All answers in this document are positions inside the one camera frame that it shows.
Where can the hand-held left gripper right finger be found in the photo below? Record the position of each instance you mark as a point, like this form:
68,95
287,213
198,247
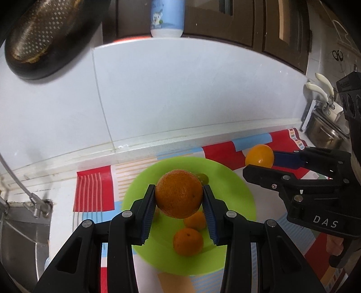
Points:
210,219

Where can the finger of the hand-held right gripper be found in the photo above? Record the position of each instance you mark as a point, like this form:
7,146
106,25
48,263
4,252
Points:
262,177
286,159

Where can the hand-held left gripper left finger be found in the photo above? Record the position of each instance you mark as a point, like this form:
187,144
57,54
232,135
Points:
149,214

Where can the green plate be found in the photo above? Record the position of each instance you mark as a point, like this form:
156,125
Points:
234,191

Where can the large orange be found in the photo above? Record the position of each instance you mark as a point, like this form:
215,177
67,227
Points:
179,194

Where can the light green lime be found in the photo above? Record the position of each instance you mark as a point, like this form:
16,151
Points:
202,178

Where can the person's right hand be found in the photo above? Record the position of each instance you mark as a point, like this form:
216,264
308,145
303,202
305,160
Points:
335,246

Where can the large steel pot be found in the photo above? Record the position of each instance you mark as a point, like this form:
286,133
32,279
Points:
321,132

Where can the colourful printed tablecloth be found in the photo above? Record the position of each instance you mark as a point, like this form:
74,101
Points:
93,191

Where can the chrome gooseneck faucet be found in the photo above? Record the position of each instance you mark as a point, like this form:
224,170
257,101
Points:
39,207

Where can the black scissors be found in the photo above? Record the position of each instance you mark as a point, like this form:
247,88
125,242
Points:
338,55

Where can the steel sink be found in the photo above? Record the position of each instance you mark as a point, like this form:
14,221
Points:
22,239

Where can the dark wooden cabinet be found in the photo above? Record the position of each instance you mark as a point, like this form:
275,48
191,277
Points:
239,22

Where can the white and blue bottle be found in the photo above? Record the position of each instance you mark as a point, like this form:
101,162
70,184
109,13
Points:
166,17

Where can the metal colander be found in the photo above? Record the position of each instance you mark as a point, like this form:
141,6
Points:
36,36

